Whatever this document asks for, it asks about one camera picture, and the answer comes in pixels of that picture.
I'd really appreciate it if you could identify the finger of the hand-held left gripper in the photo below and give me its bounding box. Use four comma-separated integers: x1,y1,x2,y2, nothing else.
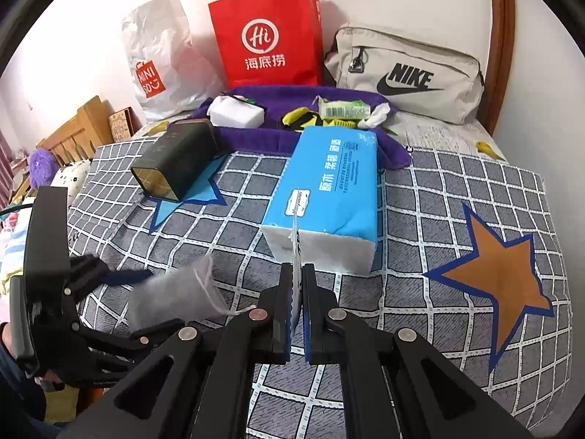
68,255,155,303
75,317,184,363

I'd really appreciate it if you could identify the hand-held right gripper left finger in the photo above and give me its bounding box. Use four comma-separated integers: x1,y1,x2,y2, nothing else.
59,263,298,439

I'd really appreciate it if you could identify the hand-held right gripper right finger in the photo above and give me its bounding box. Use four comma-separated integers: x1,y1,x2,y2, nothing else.
299,263,535,439

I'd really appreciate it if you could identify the blue tissue pack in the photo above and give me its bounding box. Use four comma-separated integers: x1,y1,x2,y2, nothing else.
260,125,381,330

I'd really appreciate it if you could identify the white sponge block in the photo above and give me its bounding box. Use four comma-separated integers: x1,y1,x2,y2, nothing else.
208,96,267,129

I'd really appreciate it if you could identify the yellow black mesh bag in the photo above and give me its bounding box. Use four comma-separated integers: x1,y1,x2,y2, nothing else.
281,106,357,131

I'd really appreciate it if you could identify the white tissue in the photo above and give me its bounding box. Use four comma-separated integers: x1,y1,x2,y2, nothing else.
359,103,390,130

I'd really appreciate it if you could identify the small snack packet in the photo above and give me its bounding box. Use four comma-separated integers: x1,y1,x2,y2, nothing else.
317,97,372,120

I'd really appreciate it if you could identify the person's left forearm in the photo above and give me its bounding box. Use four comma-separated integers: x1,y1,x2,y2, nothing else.
0,322,46,431

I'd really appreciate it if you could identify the striped pastel cloth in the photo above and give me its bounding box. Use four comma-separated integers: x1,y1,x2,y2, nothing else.
0,219,28,293

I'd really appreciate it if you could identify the polka dot pillow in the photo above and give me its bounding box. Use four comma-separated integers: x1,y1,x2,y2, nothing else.
48,160,92,202

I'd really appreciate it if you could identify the purple plush toy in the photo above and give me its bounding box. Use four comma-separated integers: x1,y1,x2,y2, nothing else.
26,149,58,186

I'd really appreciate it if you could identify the dark green tea tin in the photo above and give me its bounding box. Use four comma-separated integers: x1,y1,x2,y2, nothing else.
130,119,220,202

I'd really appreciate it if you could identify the grey checked blanket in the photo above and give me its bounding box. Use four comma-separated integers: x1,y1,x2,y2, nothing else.
66,139,574,439

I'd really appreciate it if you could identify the wooden headboard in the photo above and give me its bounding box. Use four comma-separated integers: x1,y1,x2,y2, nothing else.
37,96,115,168

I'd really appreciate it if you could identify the patterned cardboard box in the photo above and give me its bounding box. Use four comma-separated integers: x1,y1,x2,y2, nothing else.
108,106,136,140

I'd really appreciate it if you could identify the purple towel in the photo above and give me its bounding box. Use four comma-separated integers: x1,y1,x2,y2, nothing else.
187,85,412,172

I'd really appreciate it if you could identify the white plastic shopping bag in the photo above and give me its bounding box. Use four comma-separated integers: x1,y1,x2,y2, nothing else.
121,0,224,122

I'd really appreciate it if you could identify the grey waist bag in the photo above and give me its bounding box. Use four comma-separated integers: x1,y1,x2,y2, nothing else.
324,23,486,125

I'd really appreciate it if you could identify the red paper bag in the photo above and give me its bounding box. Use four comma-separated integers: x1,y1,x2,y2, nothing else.
208,0,324,89

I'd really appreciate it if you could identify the brown wooden door frame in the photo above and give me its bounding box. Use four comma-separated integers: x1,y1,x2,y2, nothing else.
478,0,517,135

